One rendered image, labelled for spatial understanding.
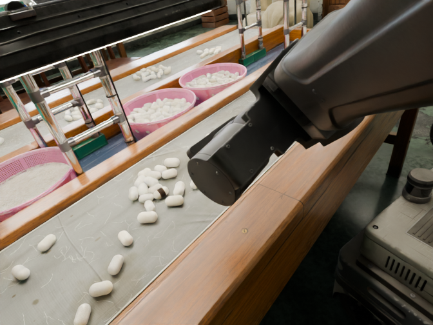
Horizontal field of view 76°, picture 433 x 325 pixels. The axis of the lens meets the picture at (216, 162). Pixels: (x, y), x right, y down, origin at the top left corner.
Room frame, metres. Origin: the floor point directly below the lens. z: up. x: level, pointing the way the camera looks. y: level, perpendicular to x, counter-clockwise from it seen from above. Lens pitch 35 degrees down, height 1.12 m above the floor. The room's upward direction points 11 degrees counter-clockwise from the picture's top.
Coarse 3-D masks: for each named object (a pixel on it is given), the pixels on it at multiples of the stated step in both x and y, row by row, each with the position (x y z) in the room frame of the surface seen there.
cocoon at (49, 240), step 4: (48, 236) 0.38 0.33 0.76; (52, 236) 0.38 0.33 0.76; (44, 240) 0.37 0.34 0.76; (48, 240) 0.37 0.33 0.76; (52, 240) 0.38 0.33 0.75; (40, 244) 0.36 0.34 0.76; (44, 244) 0.36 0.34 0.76; (48, 244) 0.37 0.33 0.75; (52, 244) 0.37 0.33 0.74; (40, 248) 0.36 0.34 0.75; (44, 248) 0.36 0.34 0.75; (48, 248) 0.36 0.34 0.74
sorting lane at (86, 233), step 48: (240, 96) 0.88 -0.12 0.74; (192, 144) 0.64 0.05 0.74; (96, 192) 0.51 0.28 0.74; (192, 192) 0.45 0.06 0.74; (96, 240) 0.37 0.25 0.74; (144, 240) 0.34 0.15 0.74; (192, 240) 0.32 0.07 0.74; (0, 288) 0.30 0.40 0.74; (48, 288) 0.28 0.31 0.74; (144, 288) 0.25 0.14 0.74
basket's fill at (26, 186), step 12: (36, 168) 0.70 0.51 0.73; (48, 168) 0.67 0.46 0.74; (60, 168) 0.66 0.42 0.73; (12, 180) 0.66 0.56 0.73; (24, 180) 0.65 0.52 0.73; (36, 180) 0.62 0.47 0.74; (48, 180) 0.62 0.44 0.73; (0, 192) 0.60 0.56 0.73; (12, 192) 0.59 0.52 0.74; (24, 192) 0.57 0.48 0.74; (36, 192) 0.56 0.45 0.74; (0, 204) 0.54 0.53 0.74; (12, 204) 0.54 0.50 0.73
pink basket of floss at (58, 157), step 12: (24, 156) 0.72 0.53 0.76; (36, 156) 0.72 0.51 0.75; (48, 156) 0.72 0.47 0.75; (60, 156) 0.71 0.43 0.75; (0, 168) 0.68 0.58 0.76; (24, 168) 0.70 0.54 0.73; (60, 180) 0.55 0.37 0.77; (48, 192) 0.51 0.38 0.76; (24, 204) 0.48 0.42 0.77; (0, 216) 0.47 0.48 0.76
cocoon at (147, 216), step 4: (144, 212) 0.39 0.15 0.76; (148, 212) 0.39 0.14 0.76; (152, 212) 0.39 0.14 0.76; (140, 216) 0.38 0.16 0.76; (144, 216) 0.38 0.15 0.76; (148, 216) 0.38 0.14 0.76; (152, 216) 0.38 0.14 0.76; (156, 216) 0.38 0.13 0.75; (140, 220) 0.38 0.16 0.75; (144, 220) 0.38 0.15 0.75; (148, 220) 0.38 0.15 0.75; (152, 220) 0.38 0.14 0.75; (156, 220) 0.38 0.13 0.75
